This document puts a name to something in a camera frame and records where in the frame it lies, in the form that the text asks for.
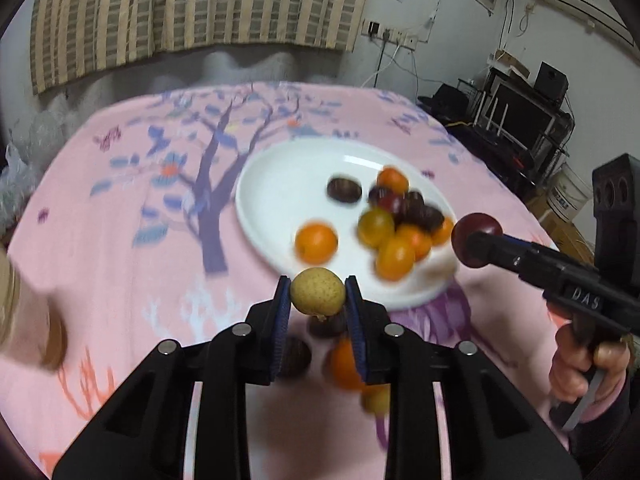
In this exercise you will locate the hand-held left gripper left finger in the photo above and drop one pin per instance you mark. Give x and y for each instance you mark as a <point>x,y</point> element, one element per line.
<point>220,360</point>

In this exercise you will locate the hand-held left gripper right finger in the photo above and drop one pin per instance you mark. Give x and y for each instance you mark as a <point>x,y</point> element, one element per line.
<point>415,365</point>

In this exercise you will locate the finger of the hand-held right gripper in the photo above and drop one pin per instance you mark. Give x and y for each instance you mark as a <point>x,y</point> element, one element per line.
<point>510,255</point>

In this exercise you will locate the dark purple round fruit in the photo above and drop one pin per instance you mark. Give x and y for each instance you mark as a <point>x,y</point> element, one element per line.
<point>432,218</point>

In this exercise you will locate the dark cherry with stem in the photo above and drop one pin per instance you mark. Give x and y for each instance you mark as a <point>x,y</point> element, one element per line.
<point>376,194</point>
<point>414,205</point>

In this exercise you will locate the tan longan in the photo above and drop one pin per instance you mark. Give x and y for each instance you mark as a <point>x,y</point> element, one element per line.
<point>318,291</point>
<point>376,401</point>

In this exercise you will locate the yellow-green plum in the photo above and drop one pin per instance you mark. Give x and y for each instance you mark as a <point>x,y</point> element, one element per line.
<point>376,227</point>

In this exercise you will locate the small orange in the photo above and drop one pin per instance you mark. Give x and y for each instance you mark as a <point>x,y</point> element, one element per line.
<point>392,180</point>

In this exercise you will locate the large mandarin orange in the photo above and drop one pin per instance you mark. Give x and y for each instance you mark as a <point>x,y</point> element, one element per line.
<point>316,243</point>

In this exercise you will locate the dark brown wrinkled fruit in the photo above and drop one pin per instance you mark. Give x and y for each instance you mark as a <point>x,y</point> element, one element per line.
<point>295,357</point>
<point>344,190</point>

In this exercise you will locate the white oval plate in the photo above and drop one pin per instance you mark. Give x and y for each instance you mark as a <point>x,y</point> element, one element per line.
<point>300,185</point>

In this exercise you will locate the person's right forearm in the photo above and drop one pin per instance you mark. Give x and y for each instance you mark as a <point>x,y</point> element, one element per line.
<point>607,440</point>

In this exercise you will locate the person's right hand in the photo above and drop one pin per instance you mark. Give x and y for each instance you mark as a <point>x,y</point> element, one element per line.
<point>582,370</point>

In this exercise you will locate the white plastic bucket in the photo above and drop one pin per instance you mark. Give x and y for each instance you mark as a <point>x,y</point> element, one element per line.
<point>569,192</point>

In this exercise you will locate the black equipment stand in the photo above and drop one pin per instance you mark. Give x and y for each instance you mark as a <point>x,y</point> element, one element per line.
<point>505,160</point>

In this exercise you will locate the dark purple cherry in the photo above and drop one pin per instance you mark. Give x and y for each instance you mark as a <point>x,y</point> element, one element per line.
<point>327,326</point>

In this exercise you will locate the router with white antennas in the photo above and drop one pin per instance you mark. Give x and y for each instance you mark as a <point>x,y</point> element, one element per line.
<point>492,120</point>

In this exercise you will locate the pink deer print tablecloth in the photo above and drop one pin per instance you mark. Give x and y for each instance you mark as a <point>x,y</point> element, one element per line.
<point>125,260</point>

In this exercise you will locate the black monitor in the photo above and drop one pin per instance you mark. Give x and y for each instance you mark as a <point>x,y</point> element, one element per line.
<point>525,112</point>

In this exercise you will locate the black hat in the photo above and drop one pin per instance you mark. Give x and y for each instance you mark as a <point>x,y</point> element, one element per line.
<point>445,100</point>

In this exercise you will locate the black speaker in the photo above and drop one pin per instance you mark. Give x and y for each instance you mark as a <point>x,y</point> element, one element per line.
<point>551,81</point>

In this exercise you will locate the flat cardboard box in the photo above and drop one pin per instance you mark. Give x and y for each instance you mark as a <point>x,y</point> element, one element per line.
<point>507,62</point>

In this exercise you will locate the glass jar with cream lid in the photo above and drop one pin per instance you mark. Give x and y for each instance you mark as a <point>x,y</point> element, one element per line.
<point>25,310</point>

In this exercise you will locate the clear plastic bag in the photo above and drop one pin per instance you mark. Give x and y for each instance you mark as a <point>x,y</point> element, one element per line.
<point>25,160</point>

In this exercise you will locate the beige checked curtain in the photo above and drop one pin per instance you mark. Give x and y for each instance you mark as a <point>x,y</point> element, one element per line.
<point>200,5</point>

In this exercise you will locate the white wall power strip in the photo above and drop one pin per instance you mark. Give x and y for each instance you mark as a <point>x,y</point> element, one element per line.
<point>392,35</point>

